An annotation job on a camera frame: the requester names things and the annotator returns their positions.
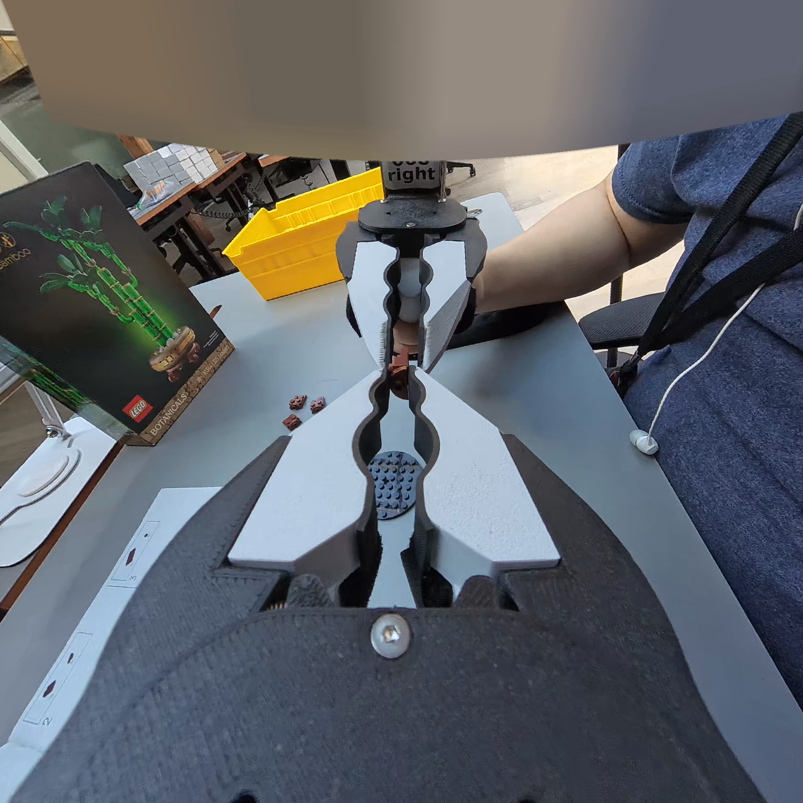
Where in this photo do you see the person's right forearm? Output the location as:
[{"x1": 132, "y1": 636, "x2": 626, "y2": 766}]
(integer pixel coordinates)
[{"x1": 472, "y1": 168, "x2": 688, "y2": 316}]

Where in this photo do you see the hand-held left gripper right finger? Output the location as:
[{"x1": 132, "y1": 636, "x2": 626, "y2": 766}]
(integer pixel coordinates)
[{"x1": 401, "y1": 369, "x2": 561, "y2": 608}]

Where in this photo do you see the dark toy set box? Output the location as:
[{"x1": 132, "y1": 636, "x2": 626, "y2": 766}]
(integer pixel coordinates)
[{"x1": 0, "y1": 161, "x2": 237, "y2": 448}]

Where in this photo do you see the wooden top workbench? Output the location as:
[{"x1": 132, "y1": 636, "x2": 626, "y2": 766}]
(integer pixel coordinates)
[{"x1": 133, "y1": 152, "x2": 267, "y2": 278}]

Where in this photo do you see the stack of pale small boxes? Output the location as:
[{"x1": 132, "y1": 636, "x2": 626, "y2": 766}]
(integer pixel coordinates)
[{"x1": 123, "y1": 143, "x2": 222, "y2": 190}]

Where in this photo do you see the person in blue shirt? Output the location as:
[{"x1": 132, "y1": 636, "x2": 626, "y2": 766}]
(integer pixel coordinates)
[{"x1": 611, "y1": 113, "x2": 803, "y2": 706}]

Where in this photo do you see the white wired earphone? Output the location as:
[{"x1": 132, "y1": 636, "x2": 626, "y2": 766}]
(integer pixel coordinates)
[{"x1": 630, "y1": 204, "x2": 803, "y2": 457}]

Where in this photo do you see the grey desk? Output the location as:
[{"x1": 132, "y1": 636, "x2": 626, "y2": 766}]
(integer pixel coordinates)
[{"x1": 0, "y1": 191, "x2": 803, "y2": 803}]

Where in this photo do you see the black lanyard strap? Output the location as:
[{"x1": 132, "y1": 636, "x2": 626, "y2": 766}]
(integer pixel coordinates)
[{"x1": 618, "y1": 113, "x2": 803, "y2": 385}]

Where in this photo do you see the white instruction booklet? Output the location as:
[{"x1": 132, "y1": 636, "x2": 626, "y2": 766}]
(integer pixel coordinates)
[{"x1": 0, "y1": 486, "x2": 222, "y2": 749}]

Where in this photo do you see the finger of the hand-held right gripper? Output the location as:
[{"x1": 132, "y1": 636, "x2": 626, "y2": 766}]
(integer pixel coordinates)
[
  {"x1": 347, "y1": 241, "x2": 402, "y2": 369},
  {"x1": 418, "y1": 241, "x2": 473, "y2": 373}
]

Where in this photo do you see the black round studded plate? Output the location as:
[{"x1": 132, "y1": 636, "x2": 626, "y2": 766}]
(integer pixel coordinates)
[{"x1": 367, "y1": 450, "x2": 425, "y2": 523}]

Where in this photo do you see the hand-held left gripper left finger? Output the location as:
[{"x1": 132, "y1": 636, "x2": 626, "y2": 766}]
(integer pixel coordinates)
[{"x1": 228, "y1": 369, "x2": 386, "y2": 608}]

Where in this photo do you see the white flat stand base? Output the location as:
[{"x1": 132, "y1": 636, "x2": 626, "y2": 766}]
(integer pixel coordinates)
[{"x1": 0, "y1": 413, "x2": 121, "y2": 569}]

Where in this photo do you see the yellow plastic bin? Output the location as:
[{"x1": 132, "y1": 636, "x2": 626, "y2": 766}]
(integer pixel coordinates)
[{"x1": 222, "y1": 167, "x2": 385, "y2": 302}]

